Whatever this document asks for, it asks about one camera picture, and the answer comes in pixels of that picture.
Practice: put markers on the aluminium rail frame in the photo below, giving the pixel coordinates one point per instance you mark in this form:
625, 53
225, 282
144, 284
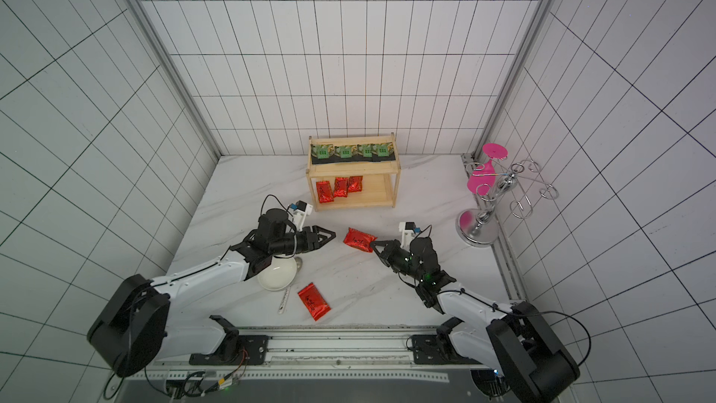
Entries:
335, 355

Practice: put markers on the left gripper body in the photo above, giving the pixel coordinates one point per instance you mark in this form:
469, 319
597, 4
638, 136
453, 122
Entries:
290, 242

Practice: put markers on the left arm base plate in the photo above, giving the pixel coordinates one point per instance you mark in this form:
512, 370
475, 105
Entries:
235, 351

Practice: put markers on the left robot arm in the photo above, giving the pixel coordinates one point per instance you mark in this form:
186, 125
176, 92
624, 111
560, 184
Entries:
141, 322

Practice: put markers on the wooden two-tier shelf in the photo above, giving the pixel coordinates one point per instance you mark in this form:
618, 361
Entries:
380, 179

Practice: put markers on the red tea bag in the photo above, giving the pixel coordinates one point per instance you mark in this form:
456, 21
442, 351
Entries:
355, 184
314, 301
324, 192
359, 240
341, 187

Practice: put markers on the white bowl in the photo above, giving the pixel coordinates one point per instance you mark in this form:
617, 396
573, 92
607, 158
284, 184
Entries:
280, 274

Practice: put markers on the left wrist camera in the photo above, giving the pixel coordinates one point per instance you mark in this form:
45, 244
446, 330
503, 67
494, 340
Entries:
299, 213

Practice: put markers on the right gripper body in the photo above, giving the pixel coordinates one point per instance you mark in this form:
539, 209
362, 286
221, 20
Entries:
392, 255

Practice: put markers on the chrome cup rack stand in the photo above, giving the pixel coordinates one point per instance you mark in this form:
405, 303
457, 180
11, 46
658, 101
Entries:
479, 226

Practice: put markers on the pink plastic wine glass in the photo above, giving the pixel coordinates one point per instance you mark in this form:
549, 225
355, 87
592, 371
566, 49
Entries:
483, 177

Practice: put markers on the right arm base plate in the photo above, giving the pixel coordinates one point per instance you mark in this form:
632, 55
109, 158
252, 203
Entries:
433, 350

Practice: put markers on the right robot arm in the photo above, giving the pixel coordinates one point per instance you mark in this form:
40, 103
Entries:
513, 339

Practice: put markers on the green tea bag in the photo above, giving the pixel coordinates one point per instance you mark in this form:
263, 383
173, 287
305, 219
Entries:
345, 153
365, 152
322, 153
384, 152

